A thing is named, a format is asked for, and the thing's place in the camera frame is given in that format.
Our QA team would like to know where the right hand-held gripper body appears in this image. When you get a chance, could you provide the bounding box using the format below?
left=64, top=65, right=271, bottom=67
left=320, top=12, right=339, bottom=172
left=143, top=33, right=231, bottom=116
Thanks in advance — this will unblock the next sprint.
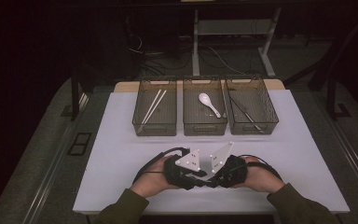
left=210, top=141, right=250, bottom=189

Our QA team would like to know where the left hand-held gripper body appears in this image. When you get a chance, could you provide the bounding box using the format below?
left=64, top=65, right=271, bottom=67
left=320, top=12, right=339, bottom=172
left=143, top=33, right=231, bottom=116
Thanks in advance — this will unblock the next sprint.
left=163, top=148, right=200, bottom=190

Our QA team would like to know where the right hand-held gripper black cable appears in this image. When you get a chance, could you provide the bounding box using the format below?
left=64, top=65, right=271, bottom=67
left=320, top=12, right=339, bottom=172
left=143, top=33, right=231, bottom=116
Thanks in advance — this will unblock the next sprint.
left=237, top=154, right=283, bottom=182

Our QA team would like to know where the smoky clear plastic bin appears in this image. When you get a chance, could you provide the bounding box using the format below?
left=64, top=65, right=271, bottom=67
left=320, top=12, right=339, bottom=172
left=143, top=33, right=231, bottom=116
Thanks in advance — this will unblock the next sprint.
left=182, top=77, right=228, bottom=136
left=131, top=78, right=178, bottom=137
left=224, top=76, right=280, bottom=135

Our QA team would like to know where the hand-held gripper black cable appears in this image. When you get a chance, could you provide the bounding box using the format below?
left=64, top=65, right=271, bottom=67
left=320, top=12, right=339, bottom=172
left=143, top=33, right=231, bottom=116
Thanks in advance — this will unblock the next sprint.
left=237, top=154, right=283, bottom=182
left=132, top=147, right=191, bottom=185

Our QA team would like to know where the wooden board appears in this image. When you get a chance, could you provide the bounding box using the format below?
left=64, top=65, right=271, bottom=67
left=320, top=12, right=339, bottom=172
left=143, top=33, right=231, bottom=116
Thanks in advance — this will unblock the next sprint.
left=114, top=78, right=286, bottom=93

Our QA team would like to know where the bundle of floor cables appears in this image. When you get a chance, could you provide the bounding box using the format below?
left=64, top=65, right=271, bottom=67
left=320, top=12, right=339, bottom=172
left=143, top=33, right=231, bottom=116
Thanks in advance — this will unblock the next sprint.
left=126, top=31, right=194, bottom=77

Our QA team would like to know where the white ceramic spoon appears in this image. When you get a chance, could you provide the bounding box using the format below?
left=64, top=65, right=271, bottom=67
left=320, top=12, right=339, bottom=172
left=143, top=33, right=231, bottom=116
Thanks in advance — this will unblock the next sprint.
left=198, top=92, right=223, bottom=119

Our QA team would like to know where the left hand-held gripper black cable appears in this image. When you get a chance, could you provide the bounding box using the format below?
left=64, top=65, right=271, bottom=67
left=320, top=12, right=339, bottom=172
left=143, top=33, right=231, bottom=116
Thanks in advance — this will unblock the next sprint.
left=132, top=147, right=191, bottom=185

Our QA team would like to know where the dark metal stand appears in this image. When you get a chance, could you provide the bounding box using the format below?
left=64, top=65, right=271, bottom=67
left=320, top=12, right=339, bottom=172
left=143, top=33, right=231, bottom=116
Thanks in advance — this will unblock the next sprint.
left=70, top=69, right=90, bottom=122
left=325, top=77, right=352, bottom=121

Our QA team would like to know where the person's right hand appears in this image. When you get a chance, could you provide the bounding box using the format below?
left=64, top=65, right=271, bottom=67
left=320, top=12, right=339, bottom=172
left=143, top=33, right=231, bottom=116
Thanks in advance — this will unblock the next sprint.
left=234, top=156, right=285, bottom=194

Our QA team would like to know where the white metal desk frame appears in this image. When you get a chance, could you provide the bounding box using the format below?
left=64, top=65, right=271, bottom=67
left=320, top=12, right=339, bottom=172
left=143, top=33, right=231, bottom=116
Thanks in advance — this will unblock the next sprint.
left=191, top=7, right=282, bottom=78

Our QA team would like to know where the white chopstick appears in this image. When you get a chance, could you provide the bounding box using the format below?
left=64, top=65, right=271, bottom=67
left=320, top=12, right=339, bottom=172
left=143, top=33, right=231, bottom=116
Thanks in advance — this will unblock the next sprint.
left=143, top=90, right=168, bottom=125
left=141, top=89, right=163, bottom=125

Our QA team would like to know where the person's left hand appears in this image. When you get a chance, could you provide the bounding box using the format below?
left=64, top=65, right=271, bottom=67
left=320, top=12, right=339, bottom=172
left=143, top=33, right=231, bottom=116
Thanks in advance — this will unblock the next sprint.
left=130, top=155, right=181, bottom=199

